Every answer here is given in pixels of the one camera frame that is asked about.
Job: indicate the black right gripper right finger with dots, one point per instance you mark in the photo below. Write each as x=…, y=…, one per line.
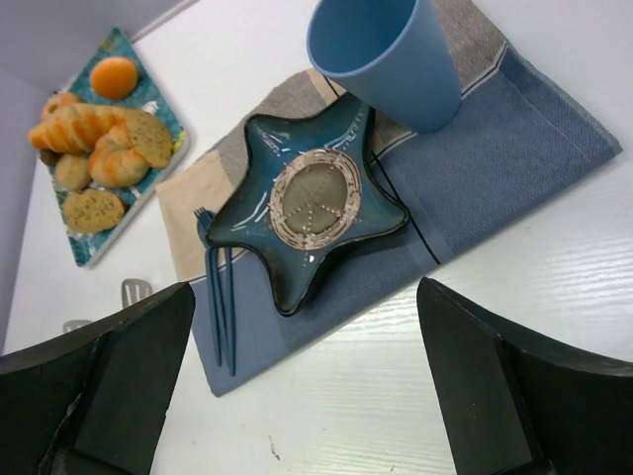
x=515, y=401

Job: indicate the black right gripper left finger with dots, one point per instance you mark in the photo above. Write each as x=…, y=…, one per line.
x=94, y=400

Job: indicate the metal tongs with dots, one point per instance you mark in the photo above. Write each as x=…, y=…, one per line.
x=133, y=290

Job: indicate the brown bread slice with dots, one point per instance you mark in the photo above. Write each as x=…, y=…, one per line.
x=149, y=136

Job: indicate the oval seeded bread slice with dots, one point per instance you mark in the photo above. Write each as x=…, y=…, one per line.
x=93, y=211

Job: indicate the twisted orange bread roll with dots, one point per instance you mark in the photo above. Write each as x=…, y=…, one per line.
x=114, y=163

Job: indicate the blue plastic fork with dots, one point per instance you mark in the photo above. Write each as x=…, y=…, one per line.
x=204, y=218

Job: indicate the small round beige bun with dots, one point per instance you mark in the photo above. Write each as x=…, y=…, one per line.
x=71, y=172

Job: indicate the brown chocolate muffin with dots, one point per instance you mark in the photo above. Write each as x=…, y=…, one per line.
x=49, y=157

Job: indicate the teal floral tray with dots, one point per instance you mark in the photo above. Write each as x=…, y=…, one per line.
x=87, y=250

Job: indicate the blue grey striped cloth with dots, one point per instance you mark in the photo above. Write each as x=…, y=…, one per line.
x=517, y=141

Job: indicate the long striped croissant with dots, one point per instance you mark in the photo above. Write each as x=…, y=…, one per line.
x=75, y=128

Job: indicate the blue star-shaped plate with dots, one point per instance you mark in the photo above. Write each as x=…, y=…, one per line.
x=307, y=192

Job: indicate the round orange bun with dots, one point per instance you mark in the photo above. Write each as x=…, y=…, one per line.
x=114, y=78

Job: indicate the blue plastic cup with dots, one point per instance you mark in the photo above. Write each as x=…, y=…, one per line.
x=390, y=54

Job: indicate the orange ring donut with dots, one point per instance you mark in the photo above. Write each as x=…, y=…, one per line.
x=58, y=101

